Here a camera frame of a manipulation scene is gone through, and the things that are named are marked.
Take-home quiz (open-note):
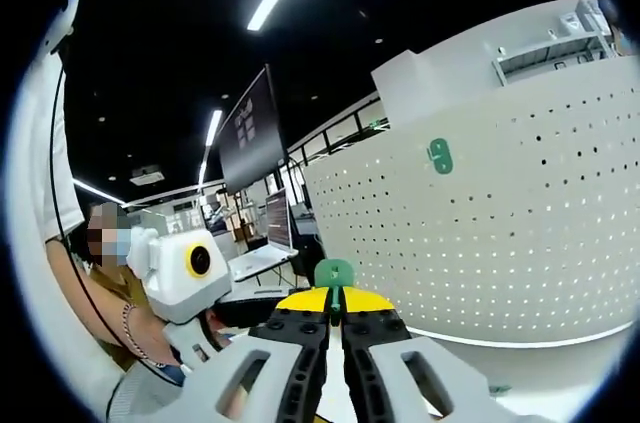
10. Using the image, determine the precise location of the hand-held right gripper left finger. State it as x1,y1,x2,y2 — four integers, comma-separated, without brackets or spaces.
184,286,335,423

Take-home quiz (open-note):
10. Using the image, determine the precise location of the person's white shirt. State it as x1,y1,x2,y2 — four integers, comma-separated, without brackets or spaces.
7,0,126,423

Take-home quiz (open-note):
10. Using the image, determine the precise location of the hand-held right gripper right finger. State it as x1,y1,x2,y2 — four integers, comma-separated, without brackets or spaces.
335,285,506,423

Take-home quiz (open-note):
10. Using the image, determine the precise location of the large dark hanging screen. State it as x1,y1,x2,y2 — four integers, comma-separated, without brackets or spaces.
218,64,289,193

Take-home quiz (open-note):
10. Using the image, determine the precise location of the ceiling cassette unit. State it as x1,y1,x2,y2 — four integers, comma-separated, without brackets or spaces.
129,164,166,186

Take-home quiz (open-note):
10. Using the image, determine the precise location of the computer monitor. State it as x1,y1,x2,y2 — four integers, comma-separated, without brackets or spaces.
264,187,294,250

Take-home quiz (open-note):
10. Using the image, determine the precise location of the beaded bracelet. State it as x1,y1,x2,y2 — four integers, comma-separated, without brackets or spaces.
121,301,167,369

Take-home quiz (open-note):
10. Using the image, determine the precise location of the white perforated mounting plate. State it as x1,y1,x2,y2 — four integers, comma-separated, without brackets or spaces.
301,53,640,348

